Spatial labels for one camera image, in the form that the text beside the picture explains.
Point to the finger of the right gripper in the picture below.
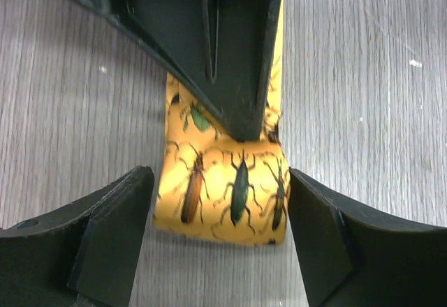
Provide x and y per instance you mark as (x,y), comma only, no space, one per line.
(239,45)
(182,35)

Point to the yellow beetle print tie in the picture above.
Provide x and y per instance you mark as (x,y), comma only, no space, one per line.
(215,188)

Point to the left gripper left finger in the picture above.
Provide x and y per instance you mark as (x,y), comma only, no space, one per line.
(84,253)

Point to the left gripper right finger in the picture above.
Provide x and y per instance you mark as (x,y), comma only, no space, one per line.
(351,254)

